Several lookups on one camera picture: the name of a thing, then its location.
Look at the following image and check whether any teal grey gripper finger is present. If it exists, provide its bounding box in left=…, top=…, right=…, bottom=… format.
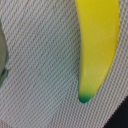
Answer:
left=0, top=28, right=10, bottom=88

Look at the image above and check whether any yellow toy banana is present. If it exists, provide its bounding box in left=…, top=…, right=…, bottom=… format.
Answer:
left=75, top=0, right=119, bottom=103

